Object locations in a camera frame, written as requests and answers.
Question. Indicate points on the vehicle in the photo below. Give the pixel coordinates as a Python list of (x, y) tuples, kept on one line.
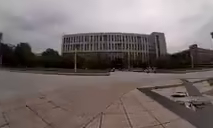
[(149, 70), (112, 70)]

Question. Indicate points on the large curved pale building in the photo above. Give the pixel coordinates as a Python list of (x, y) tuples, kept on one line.
[(110, 42)]

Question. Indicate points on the grey stone paved plaza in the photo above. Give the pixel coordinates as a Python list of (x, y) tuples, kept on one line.
[(77, 93)]

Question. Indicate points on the low kerbed verge strip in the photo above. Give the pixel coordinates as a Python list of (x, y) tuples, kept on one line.
[(60, 71)]

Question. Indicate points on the row of dark trees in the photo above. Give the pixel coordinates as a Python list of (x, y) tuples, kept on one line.
[(50, 58)]

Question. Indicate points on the low dark building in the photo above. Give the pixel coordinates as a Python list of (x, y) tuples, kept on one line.
[(202, 55)]

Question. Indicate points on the tall thin tower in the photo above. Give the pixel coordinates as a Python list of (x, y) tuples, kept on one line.
[(0, 37)]

